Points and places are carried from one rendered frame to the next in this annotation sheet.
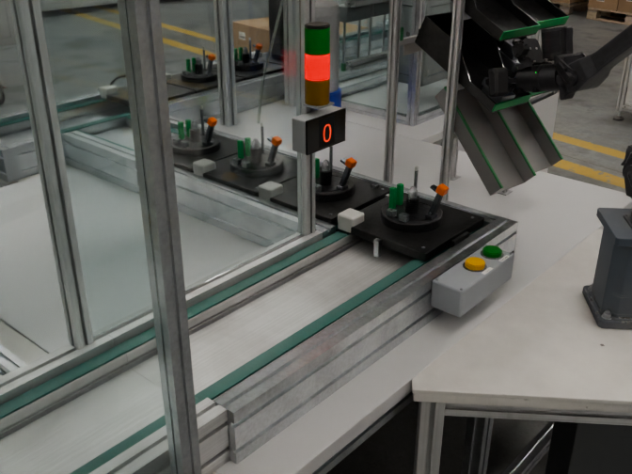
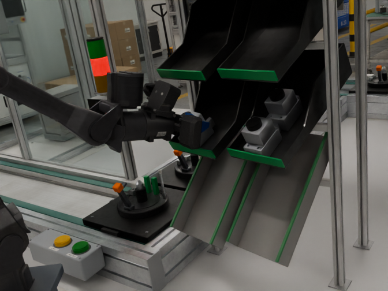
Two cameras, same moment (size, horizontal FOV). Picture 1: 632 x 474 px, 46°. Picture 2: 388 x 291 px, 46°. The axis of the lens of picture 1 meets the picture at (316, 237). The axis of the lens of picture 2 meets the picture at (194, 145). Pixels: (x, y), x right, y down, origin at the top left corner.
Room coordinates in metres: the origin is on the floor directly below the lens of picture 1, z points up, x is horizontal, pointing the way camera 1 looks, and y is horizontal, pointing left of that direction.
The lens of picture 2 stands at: (1.65, -1.34, 1.53)
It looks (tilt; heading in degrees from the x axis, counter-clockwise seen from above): 20 degrees down; 88
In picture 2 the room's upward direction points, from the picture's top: 9 degrees counter-clockwise
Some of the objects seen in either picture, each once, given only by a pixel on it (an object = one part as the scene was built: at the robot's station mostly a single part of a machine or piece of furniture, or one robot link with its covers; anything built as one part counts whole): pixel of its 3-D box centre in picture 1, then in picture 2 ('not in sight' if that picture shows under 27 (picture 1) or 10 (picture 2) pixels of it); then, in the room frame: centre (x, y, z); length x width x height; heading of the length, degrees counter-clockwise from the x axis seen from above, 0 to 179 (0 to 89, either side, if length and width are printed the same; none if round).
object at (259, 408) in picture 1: (393, 312); (42, 230); (1.23, -0.15, 0.91); 0.89 x 0.06 x 0.11; 139
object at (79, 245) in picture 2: (492, 253); (81, 248); (1.38, -0.37, 0.96); 0.04 x 0.04 x 0.02
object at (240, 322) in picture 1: (316, 289); (83, 203); (1.32, 0.00, 0.91); 0.84 x 0.28 x 0.10; 139
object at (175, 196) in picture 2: (411, 223); (144, 209); (1.53, -0.22, 0.96); 0.24 x 0.24 x 0.02; 49
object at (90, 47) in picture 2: (317, 39); (96, 48); (1.47, 0.00, 1.38); 0.05 x 0.05 x 0.05
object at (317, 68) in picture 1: (317, 65); (100, 66); (1.47, 0.00, 1.33); 0.05 x 0.05 x 0.05
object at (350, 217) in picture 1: (350, 221); (141, 186); (1.53, -0.08, 0.97); 0.05 x 0.05 x 0.04; 49
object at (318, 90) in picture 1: (317, 90); (104, 82); (1.47, 0.00, 1.28); 0.05 x 0.05 x 0.05
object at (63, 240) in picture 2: (474, 265); (62, 242); (1.33, -0.32, 0.96); 0.04 x 0.04 x 0.02
